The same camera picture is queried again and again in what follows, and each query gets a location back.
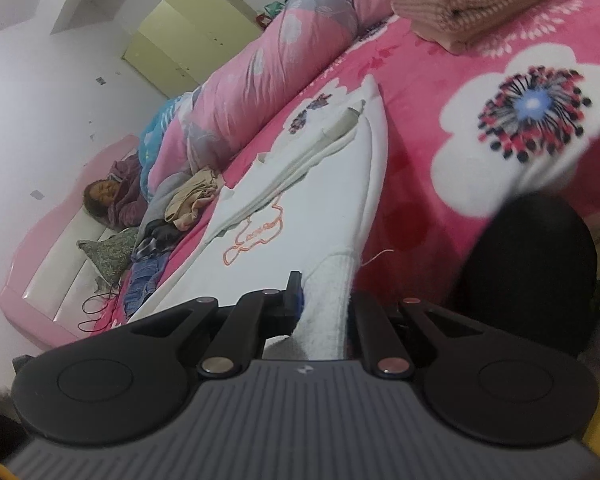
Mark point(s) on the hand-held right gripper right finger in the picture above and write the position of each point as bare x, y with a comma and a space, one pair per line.
365, 320

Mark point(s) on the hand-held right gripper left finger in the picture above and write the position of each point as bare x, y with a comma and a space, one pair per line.
295, 302

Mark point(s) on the white bear-print sweatshirt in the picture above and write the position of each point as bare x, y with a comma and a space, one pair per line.
305, 200

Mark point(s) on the beige crumpled garment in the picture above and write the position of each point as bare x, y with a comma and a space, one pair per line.
192, 200

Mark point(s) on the blue jeans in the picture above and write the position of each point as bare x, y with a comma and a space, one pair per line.
142, 285

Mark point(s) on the plaid shirt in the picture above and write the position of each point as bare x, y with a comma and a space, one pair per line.
152, 240

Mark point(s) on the person's black-trousered leg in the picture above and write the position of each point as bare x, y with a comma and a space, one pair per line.
530, 275

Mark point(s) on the grey fleece garment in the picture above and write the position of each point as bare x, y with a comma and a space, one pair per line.
160, 195

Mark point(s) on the green floral pillow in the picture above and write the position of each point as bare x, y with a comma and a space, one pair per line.
110, 255

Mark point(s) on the pink blue floral quilt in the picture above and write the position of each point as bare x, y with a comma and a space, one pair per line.
260, 70

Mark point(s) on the pink white bed headboard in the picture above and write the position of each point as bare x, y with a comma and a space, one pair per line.
55, 270

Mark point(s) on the beige folded garment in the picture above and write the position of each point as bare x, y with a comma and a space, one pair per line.
445, 40

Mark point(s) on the pale yellow wardrobe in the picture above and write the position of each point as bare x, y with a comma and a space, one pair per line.
190, 30

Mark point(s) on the teal bag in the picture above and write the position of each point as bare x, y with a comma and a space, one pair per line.
272, 10

